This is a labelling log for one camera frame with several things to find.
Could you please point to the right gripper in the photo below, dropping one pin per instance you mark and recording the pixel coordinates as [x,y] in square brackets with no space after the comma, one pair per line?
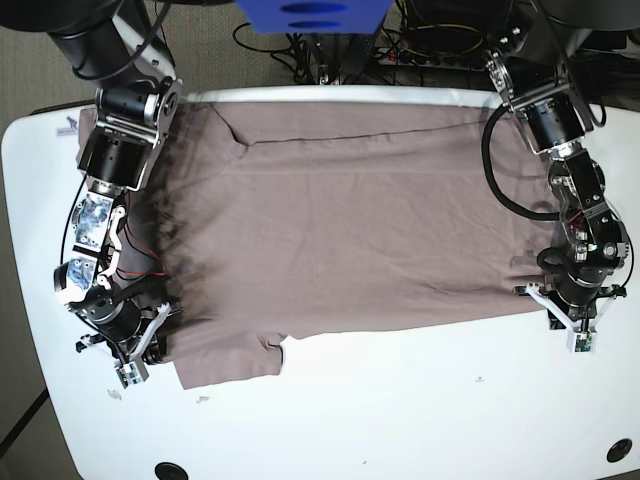
[124,328]

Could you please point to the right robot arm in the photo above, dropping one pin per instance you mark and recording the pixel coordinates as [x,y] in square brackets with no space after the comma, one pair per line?
[135,104]

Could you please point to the black table grommet right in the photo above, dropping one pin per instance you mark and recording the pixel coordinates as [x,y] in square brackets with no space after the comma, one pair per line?
[619,450]

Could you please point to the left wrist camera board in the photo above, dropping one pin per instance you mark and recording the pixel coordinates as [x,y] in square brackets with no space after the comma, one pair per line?
[582,341]

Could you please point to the black table grommet left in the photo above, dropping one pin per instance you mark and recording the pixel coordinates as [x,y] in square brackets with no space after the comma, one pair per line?
[170,471]

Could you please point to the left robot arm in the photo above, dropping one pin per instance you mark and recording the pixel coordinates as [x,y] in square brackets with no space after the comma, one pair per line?
[529,63]

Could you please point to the black table grommet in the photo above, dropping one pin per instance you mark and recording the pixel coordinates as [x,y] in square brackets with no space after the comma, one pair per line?
[170,471]
[619,450]

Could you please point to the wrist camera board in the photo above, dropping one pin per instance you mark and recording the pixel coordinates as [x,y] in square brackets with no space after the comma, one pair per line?
[582,341]
[132,373]

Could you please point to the small white sticker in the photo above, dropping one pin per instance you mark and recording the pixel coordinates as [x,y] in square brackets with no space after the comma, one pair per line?
[70,128]

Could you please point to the small paper scrap left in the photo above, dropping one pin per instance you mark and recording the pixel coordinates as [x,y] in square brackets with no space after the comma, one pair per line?
[114,394]

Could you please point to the blue plastic mount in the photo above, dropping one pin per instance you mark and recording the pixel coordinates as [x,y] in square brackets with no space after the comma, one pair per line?
[315,16]

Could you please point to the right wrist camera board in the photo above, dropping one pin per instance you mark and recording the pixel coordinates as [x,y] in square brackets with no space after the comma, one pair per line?
[132,373]

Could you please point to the mauve T-shirt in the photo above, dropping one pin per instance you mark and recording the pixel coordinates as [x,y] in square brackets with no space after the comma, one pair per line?
[297,219]

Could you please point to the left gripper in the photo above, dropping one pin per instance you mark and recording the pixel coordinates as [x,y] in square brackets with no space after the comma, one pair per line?
[571,303]

